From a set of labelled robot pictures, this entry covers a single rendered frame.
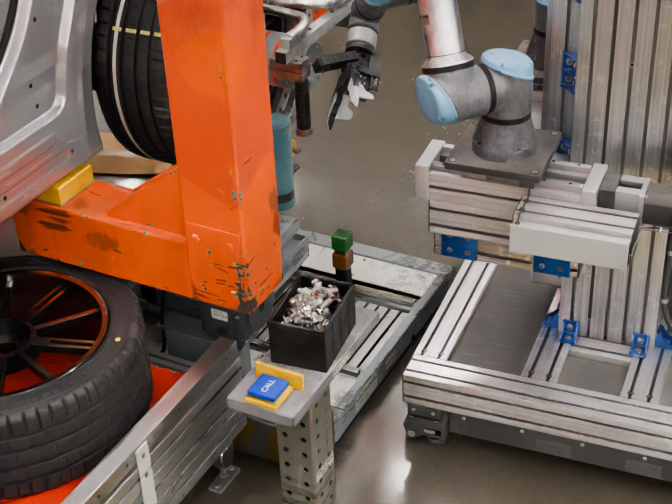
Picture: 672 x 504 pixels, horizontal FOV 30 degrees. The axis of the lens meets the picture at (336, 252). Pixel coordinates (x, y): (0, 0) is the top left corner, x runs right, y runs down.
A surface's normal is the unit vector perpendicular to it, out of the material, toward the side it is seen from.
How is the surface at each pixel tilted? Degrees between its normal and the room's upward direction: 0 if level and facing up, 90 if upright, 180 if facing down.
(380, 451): 0
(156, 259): 90
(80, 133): 90
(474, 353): 0
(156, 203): 90
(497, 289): 0
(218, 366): 90
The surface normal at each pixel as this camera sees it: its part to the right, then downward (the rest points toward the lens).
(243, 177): 0.89, 0.22
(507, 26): -0.04, -0.84
